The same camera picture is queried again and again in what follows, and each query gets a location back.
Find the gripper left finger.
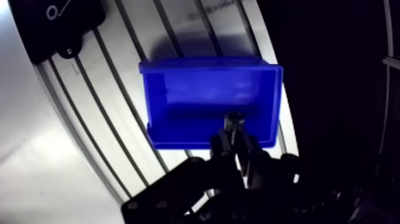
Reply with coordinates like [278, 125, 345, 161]
[120, 128, 245, 224]

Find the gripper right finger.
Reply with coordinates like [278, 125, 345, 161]
[235, 126, 314, 224]

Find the steel socket head bolt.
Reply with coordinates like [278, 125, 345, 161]
[223, 111, 246, 147]

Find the blue bin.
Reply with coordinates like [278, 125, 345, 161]
[138, 55, 285, 151]

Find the black tray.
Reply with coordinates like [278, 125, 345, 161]
[7, 0, 107, 65]

